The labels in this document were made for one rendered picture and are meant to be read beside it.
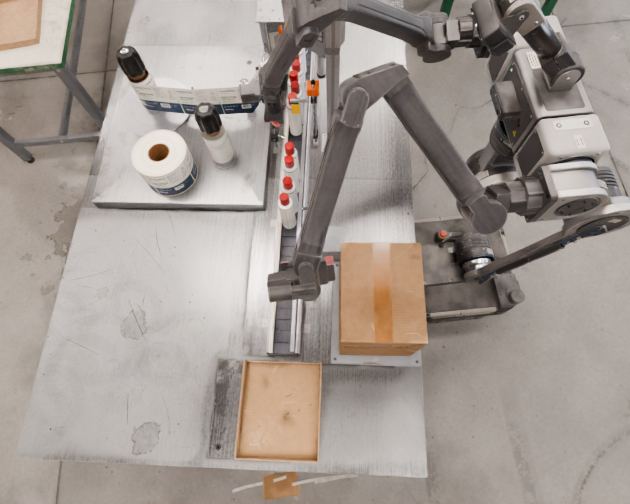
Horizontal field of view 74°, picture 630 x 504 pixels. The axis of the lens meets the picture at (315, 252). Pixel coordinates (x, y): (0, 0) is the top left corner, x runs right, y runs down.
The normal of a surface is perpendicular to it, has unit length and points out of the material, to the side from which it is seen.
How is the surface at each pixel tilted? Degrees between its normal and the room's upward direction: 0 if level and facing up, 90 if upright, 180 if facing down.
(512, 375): 0
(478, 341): 0
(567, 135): 0
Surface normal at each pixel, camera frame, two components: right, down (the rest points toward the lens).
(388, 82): 0.05, 0.49
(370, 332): -0.04, -0.36
